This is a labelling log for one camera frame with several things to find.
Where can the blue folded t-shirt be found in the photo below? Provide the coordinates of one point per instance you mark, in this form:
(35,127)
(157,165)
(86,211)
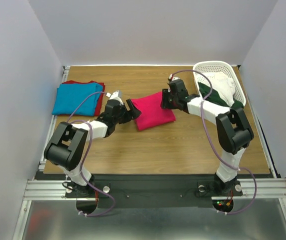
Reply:
(75,98)

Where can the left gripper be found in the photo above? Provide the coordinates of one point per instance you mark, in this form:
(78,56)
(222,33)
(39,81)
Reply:
(133,113)

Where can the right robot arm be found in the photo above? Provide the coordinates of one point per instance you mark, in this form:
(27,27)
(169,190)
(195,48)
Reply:
(233,129)

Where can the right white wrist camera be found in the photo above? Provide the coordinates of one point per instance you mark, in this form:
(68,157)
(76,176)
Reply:
(172,78)

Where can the white t-shirt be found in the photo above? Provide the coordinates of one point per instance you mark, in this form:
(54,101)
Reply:
(223,84)

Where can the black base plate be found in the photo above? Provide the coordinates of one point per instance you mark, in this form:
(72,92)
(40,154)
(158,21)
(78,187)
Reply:
(126,191)

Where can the dark red folded t-shirt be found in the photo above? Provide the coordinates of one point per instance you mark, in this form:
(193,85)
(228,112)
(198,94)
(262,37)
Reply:
(100,93)

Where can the dark green t-shirt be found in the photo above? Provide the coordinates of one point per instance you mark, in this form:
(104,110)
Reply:
(216,99)

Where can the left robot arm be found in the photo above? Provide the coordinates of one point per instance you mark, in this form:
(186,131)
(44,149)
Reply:
(66,146)

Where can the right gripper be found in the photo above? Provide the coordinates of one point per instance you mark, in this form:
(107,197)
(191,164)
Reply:
(169,100)

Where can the white plastic basket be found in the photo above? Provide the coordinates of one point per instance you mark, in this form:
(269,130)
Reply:
(215,66)

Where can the aluminium frame rail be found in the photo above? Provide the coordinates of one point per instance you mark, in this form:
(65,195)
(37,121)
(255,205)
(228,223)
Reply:
(177,148)

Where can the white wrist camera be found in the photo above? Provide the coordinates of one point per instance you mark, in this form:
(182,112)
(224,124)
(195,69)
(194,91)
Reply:
(114,95)
(172,78)

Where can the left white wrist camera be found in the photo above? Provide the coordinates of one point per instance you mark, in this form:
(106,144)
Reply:
(114,95)

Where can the pink t-shirt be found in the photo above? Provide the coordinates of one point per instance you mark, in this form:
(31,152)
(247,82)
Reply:
(152,115)

